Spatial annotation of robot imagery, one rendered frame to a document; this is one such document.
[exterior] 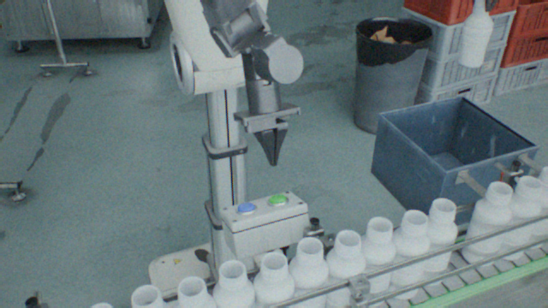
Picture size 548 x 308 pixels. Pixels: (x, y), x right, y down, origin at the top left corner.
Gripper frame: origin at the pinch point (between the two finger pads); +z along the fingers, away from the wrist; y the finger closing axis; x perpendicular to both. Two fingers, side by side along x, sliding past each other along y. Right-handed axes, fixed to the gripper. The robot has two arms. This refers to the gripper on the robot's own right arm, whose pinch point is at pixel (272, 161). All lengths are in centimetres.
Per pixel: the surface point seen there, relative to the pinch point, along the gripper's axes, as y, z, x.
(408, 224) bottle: 14.3, 9.1, -18.5
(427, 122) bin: 69, 15, 48
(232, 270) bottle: -13.4, 9.7, -15.3
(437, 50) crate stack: 171, 11, 170
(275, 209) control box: -1.6, 7.8, -2.7
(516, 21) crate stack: 241, 2, 176
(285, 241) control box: -1.0, 13.7, -3.9
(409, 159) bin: 50, 19, 32
